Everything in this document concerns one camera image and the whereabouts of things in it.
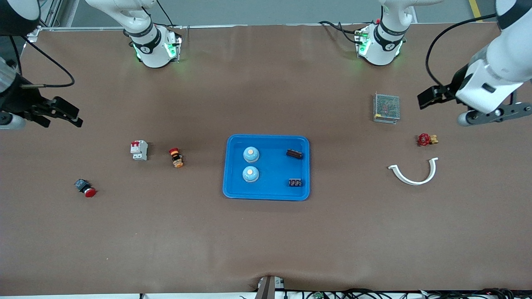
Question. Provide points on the blue plastic tray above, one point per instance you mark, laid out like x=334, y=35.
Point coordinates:
x=270, y=191

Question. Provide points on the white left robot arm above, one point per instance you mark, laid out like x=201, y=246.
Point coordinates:
x=507, y=54

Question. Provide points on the aluminium frame post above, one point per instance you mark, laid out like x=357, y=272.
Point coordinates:
x=52, y=16

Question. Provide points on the dark camera mount bracket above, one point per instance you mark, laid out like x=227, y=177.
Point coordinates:
x=268, y=288

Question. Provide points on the plain brown capacitor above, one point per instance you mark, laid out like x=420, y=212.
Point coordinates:
x=294, y=154

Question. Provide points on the white half-round pipe clamp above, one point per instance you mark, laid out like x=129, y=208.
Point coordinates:
x=415, y=182

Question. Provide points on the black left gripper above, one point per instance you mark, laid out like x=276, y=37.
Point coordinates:
x=454, y=87

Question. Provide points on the white red circuit breaker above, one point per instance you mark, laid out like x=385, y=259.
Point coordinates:
x=139, y=150

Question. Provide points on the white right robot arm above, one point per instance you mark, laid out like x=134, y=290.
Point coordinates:
x=149, y=45

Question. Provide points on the metal mesh power supply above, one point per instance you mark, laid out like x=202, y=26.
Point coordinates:
x=386, y=107

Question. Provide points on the brown table mat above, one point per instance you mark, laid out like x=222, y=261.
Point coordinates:
x=266, y=241

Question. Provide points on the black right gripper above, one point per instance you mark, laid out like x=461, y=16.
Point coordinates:
x=18, y=101

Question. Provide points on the orange emergency stop switch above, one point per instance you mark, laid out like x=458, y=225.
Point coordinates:
x=176, y=158

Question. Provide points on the silver table edge rail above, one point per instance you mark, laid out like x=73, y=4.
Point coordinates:
x=270, y=25

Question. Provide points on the brass valve red handwheel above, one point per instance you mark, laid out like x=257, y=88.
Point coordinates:
x=423, y=140

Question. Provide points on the red mushroom push button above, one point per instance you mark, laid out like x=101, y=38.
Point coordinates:
x=89, y=192

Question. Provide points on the blue service bell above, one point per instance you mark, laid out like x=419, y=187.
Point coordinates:
x=251, y=154
x=250, y=174

